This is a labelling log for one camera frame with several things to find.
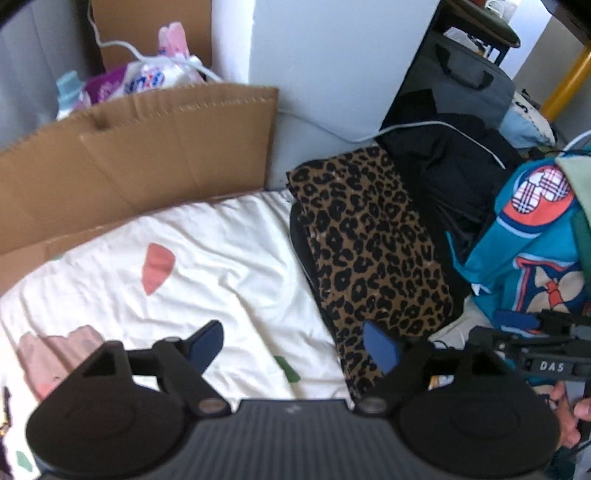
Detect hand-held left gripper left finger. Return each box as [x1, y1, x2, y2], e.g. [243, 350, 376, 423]
[76, 320, 232, 416]

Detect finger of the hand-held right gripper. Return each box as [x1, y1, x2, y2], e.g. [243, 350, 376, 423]
[468, 329, 568, 354]
[496, 310, 573, 330]

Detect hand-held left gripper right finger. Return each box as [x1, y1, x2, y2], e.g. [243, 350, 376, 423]
[353, 320, 518, 416]

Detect leopard print pants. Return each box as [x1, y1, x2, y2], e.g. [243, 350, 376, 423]
[286, 150, 455, 400]

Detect person's right hand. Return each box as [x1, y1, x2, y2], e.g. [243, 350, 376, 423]
[549, 383, 591, 446]

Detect teal printed bag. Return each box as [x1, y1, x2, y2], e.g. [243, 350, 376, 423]
[445, 154, 591, 324]

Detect cream bear print blanket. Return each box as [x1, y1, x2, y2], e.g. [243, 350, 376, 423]
[0, 189, 352, 480]

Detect flat cardboard sheet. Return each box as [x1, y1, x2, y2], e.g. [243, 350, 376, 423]
[0, 83, 280, 296]

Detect yellow table leg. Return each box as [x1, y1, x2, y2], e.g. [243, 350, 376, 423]
[540, 41, 591, 118]

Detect dark stool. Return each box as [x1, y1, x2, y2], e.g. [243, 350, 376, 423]
[443, 0, 521, 65]

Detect pink plastic bag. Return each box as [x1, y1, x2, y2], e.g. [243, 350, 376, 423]
[157, 23, 191, 62]

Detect pink white plastic packets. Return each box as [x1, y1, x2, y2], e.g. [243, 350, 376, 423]
[90, 0, 225, 85]

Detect upright cardboard box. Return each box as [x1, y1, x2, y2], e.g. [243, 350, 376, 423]
[90, 0, 215, 77]

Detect beaded braided cord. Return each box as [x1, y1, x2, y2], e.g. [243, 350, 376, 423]
[0, 385, 12, 439]

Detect white cable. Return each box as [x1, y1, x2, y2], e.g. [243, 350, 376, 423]
[277, 108, 507, 170]

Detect grey bag black handles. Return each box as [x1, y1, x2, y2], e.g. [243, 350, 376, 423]
[416, 30, 515, 132]

